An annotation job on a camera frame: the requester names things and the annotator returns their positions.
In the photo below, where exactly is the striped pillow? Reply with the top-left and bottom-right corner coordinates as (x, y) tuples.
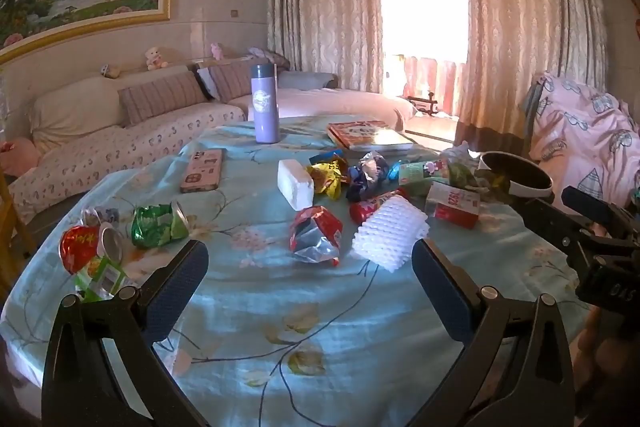
(209, 59), (273, 104)
(118, 71), (210, 128)

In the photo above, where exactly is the crushed red can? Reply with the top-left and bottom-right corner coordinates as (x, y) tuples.
(59, 222), (125, 275)

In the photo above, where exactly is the white foam fruit net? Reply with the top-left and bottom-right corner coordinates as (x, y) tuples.
(351, 194), (431, 273)

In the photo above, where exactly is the beige sofa cushion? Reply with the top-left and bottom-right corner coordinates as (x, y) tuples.
(30, 76), (126, 152)

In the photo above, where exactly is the crumpled green wrapper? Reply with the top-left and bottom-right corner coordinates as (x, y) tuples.
(440, 147), (483, 190)

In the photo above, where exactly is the blue snack wrapper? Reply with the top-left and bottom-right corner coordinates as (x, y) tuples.
(309, 149), (346, 165)

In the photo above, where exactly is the black bin with white rim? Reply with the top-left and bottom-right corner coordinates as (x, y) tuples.
(475, 151), (555, 198)

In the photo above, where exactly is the pink phone case box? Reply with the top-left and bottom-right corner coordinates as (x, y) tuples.
(180, 149), (223, 194)

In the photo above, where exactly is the crushed white and blue can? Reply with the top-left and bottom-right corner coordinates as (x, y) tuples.
(80, 206), (120, 228)

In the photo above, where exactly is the orange picture book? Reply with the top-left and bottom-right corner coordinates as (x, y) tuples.
(327, 120), (415, 152)

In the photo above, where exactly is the red and white carton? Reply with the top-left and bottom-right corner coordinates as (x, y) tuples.
(426, 181), (481, 229)

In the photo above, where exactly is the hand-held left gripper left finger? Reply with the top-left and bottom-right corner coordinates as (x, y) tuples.
(41, 239), (210, 427)

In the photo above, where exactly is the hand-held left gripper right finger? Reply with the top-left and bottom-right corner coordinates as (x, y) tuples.
(411, 238), (576, 427)

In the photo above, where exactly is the crushed green can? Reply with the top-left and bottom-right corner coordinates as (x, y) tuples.
(131, 201), (190, 249)

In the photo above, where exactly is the patterned purple pillow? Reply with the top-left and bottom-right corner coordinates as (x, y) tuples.
(247, 47), (291, 70)

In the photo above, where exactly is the yellow snack wrapper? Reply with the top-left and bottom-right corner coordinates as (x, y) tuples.
(306, 159), (348, 199)

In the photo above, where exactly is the sofa with patterned cover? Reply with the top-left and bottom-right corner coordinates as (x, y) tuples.
(10, 59), (420, 224)

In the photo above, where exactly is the purple thermos bottle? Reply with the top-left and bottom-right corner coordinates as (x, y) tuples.
(249, 63), (281, 144)

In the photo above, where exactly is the small wooden stand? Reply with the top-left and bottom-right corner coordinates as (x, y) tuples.
(407, 92), (441, 115)

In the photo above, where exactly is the grey pillow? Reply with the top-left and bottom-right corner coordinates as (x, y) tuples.
(277, 72), (338, 90)

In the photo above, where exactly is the light blue floral tablecloth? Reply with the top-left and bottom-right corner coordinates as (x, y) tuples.
(0, 114), (596, 427)

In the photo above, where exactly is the beige patterned curtain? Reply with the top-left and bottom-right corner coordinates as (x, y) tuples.
(267, 0), (383, 95)
(455, 0), (608, 152)

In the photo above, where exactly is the red and silver snack wrapper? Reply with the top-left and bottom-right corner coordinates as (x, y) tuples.
(289, 205), (344, 268)

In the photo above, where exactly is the green drink carton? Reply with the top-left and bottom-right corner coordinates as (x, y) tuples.
(75, 254), (136, 303)

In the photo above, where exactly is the blue and silver wrapper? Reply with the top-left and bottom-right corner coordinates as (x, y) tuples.
(345, 151), (390, 202)

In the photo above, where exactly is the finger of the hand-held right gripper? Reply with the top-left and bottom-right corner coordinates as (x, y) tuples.
(509, 193), (583, 258)

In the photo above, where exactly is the green snack packet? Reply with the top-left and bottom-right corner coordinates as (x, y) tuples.
(397, 159), (448, 198)

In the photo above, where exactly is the white foam block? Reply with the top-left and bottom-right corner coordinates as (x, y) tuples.
(277, 159), (315, 211)

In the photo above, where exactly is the balcony railing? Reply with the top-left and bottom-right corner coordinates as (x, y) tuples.
(400, 54), (468, 115)

